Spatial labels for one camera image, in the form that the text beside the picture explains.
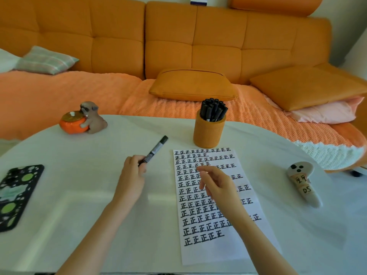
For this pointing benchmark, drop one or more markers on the person's left hand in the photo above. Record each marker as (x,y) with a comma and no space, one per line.
(129,183)

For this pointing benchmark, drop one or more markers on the person's right hand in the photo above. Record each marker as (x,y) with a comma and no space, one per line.
(222,189)

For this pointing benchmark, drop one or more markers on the person's right thumb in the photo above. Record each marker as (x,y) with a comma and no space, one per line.
(203,183)

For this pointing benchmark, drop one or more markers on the person's left thumb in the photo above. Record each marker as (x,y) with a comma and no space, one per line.
(142,170)

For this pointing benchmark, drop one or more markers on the black marker pen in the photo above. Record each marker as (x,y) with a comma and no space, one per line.
(156,148)

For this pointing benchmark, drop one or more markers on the person's right forearm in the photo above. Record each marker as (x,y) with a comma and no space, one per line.
(263,246)

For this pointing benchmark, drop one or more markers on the person's left forearm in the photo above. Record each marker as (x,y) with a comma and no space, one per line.
(91,240)

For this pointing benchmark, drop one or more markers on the orange pen holder cup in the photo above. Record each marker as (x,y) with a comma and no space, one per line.
(208,134)

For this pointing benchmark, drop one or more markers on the bunch of black pens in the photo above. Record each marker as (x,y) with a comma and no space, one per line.
(213,110)

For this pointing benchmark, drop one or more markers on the white paper sheet with characters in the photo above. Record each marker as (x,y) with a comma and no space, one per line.
(258,234)

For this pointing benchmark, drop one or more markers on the dog figurine with orange fruit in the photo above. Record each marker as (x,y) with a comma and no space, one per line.
(86,120)

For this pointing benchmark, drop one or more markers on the flat orange cushion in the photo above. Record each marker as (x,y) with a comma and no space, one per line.
(192,85)

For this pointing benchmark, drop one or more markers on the white ghost-shaped gadget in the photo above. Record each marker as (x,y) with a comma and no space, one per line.
(304,183)

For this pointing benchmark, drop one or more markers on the orange knitted throw blanket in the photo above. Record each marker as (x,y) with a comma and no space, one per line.
(57,97)

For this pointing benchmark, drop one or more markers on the phone in black dotted case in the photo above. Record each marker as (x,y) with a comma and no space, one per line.
(17,191)

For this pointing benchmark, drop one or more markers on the white knitted blanket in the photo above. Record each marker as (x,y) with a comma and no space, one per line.
(329,154)

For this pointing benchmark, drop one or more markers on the orange sofa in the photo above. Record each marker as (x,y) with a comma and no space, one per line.
(172,37)

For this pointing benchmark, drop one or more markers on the large orange cushion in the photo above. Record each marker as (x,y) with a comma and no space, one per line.
(304,85)

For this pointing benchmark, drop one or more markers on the pink pillow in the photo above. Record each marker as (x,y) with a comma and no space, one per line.
(329,113)

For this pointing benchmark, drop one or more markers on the plaid grey-green cushion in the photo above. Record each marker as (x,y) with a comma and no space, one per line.
(46,60)

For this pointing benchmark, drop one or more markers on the black sofa foot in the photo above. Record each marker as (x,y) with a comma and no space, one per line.
(356,172)

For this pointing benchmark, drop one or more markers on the white cushion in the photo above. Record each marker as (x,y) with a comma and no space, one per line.
(7,61)

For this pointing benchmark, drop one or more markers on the blue and white box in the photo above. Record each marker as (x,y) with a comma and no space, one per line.
(199,0)

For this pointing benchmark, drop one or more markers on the orange sofa headrest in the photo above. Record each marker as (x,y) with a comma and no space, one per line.
(275,5)

